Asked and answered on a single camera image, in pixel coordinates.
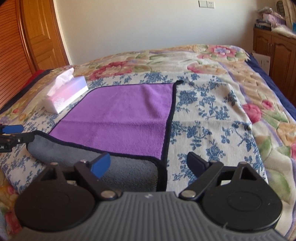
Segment beige plastic bag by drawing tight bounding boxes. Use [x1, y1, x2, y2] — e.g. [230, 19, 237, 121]
[271, 25, 296, 39]

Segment purple grey microfiber towel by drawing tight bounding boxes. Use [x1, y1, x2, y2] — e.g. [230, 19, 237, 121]
[27, 83, 177, 192]

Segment floral plush bed blanket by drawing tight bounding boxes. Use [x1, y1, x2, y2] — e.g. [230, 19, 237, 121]
[1, 45, 295, 240]

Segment pink white tissue box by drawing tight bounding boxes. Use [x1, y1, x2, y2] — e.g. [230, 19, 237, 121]
[43, 68, 88, 114]

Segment white cardboard box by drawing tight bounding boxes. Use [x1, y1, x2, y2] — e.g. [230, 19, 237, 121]
[252, 51, 271, 75]

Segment pink purple box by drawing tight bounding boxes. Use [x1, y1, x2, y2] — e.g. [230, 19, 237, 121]
[262, 13, 285, 25]

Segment dark stacked books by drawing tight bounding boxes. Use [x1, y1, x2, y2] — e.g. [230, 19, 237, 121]
[254, 19, 272, 31]

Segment wooden low cabinet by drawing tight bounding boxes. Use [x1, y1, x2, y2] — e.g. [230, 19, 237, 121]
[253, 28, 296, 104]

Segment wooden room door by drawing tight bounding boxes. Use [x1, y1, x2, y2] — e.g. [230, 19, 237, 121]
[20, 0, 69, 70]

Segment white wall socket switch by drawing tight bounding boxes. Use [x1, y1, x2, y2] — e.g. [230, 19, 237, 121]
[198, 0, 215, 9]

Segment green woven fan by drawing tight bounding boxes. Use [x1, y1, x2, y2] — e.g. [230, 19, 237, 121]
[276, 1, 285, 18]

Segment navy blue bed sheet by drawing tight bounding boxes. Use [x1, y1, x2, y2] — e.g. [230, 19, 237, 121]
[246, 54, 296, 120]

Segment wooden slatted wardrobe door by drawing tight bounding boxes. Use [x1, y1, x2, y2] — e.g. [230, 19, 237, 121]
[0, 0, 36, 107]

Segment red blanket at headboard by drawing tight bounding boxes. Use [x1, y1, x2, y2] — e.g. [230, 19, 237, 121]
[22, 70, 46, 89]

